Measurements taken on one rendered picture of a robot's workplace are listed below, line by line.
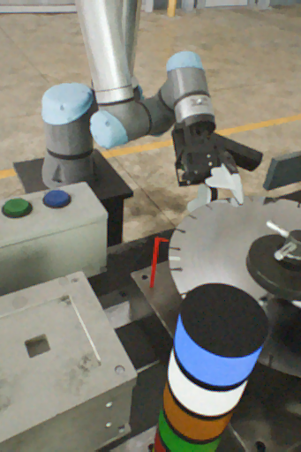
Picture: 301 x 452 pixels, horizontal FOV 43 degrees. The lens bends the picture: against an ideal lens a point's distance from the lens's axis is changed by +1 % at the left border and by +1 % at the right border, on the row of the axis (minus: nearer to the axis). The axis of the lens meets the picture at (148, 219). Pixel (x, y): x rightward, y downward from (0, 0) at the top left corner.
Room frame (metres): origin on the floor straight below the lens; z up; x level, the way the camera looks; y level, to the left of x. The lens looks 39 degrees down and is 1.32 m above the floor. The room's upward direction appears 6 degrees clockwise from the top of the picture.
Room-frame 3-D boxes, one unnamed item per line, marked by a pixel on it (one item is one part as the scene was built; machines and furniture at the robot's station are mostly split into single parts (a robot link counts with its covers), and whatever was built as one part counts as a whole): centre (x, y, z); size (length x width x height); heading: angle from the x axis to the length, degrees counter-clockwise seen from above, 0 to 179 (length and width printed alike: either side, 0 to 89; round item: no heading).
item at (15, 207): (0.52, 0.23, 0.90); 0.04 x 0.04 x 0.02
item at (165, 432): (0.13, -0.04, 1.05); 0.05 x 0.04 x 0.03; 32
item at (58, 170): (0.86, 0.22, 0.80); 0.15 x 0.15 x 0.10
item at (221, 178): (0.56, -0.12, 0.96); 0.09 x 0.06 x 0.03; 17
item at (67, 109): (0.86, 0.21, 0.91); 0.13 x 0.12 x 0.14; 137
